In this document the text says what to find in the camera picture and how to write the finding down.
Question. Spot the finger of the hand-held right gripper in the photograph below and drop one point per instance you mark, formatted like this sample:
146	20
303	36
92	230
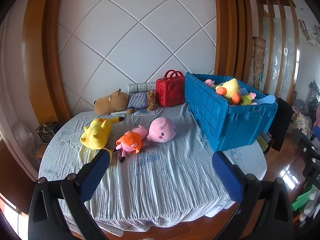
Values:
308	152

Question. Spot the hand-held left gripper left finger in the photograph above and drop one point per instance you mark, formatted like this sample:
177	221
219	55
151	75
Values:
96	177

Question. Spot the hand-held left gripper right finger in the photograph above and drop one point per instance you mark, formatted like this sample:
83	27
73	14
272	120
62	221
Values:
228	177

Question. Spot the yellow mouse plush toy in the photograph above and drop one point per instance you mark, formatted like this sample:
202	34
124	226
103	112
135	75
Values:
96	132

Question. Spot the pink pig plush orange dress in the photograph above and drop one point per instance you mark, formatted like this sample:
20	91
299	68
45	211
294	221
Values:
128	141

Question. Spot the blue plastic crate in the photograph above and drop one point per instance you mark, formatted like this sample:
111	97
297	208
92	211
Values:
225	120

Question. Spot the black hanging garment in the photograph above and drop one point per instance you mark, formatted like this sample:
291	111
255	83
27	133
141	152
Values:
281	122

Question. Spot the green cloth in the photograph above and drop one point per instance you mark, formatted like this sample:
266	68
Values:
301	200

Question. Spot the black storage box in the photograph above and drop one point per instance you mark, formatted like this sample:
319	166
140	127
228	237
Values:
47	133

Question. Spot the light blue plush toy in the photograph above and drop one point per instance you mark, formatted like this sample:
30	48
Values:
267	99

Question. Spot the brown capybara plush striped shirt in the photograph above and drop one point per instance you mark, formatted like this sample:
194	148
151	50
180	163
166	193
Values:
110	103

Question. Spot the green plush toy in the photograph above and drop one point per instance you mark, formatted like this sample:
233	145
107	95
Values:
246	100

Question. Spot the yellow duck plush toy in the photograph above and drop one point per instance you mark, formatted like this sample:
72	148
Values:
231	87

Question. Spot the small pink plush toy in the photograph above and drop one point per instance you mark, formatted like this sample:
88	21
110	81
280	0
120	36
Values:
209	83

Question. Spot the red mini suitcase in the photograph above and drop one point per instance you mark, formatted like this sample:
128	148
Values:
170	92

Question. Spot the rolled patterned carpet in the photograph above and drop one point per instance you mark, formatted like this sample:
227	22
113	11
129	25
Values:
257	62

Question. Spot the wooden glass partition screen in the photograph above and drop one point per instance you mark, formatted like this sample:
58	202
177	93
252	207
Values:
280	50

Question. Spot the grey wall socket panel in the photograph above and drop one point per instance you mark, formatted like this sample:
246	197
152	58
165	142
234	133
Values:
141	87

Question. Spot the wooden headboard frame post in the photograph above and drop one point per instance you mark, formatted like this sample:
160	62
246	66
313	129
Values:
45	55
230	30

